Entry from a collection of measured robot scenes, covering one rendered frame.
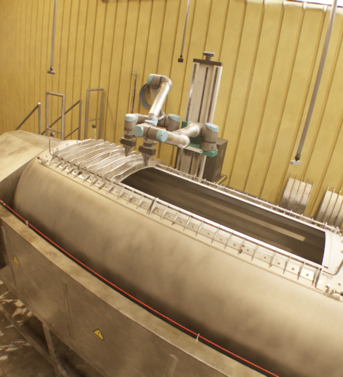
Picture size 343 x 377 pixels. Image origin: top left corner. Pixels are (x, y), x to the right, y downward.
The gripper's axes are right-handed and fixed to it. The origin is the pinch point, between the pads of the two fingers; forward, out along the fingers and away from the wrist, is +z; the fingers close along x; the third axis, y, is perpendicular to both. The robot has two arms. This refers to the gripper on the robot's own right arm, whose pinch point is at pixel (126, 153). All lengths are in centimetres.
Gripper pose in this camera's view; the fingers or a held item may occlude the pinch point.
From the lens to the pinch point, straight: 232.1
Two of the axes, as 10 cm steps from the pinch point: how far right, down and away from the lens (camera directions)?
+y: -5.3, 2.7, -8.0
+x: 8.4, 3.2, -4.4
